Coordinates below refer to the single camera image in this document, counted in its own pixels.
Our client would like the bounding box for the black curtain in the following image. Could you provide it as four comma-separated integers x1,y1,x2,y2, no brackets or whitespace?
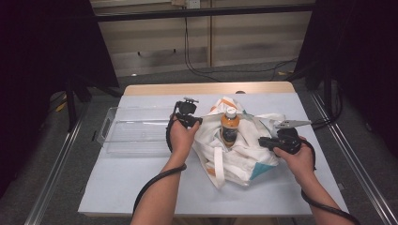
0,0,120,198
293,0,398,158

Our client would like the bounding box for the orange drink bottle white cap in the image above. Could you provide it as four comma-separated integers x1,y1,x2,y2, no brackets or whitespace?
220,106,241,148

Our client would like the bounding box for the black floor cable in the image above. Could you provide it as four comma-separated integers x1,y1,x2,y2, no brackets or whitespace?
183,17,299,83

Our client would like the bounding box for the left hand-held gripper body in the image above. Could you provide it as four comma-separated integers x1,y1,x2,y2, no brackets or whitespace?
173,97,200,128

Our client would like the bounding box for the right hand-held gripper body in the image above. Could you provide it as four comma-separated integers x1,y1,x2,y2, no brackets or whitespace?
273,119,313,156

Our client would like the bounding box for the clear plastic tray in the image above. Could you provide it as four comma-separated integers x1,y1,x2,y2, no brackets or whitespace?
97,105,176,158

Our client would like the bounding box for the black cable bundle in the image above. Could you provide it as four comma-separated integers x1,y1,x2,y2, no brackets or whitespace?
310,83,344,131

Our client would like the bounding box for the metal floor rail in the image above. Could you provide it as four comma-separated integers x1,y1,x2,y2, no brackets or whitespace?
23,105,84,225
309,91,398,225

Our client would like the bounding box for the black horizontal bar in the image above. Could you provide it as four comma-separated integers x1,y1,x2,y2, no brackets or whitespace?
93,3,316,23

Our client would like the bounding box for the white canvas tote bag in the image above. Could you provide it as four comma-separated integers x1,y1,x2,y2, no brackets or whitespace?
191,97,287,190

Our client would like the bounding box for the person's left hand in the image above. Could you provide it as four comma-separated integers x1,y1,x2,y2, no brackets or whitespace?
168,119,202,165

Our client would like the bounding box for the person's right hand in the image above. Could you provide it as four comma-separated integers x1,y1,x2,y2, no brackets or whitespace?
273,138,315,184

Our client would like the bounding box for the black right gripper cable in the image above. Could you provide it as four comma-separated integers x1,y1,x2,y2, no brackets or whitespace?
299,139,361,225

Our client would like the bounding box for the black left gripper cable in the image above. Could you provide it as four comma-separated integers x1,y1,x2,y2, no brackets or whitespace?
132,113,188,218

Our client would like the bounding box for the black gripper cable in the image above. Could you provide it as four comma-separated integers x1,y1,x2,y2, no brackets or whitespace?
132,113,188,218
299,139,361,225

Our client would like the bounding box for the light blue table mat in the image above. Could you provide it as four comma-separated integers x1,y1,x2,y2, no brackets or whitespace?
78,92,349,218

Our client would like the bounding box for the black metal stand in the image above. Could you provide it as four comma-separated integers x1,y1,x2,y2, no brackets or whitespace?
64,74,124,133

